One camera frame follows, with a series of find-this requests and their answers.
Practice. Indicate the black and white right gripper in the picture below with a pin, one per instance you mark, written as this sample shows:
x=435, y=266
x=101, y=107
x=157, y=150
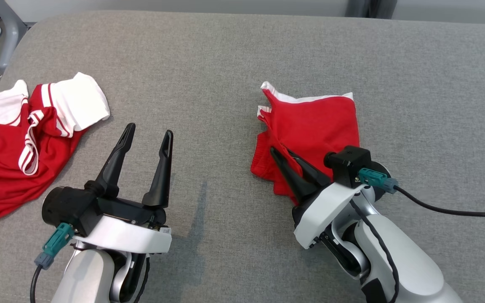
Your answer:
x=324, y=210

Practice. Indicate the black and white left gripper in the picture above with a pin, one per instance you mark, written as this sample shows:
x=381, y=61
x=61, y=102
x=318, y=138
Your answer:
x=129, y=235

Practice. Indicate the red shorts with white trim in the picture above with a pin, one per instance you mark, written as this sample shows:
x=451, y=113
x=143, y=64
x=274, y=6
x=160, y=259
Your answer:
x=318, y=126

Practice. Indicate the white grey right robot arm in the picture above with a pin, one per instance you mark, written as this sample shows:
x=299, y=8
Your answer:
x=406, y=261

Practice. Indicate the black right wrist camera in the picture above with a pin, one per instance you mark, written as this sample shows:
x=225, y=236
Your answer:
x=352, y=162

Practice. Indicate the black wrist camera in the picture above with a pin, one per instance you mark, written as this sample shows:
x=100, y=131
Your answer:
x=63, y=206
x=352, y=162

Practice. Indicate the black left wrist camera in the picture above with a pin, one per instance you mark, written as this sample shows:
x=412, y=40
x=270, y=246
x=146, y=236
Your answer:
x=63, y=206

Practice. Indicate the grey metal frame post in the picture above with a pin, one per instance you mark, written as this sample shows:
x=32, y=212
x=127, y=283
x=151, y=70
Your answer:
x=371, y=7

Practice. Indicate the grey slanted metal frame leg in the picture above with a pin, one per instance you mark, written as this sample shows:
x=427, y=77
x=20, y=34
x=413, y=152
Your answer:
x=11, y=29

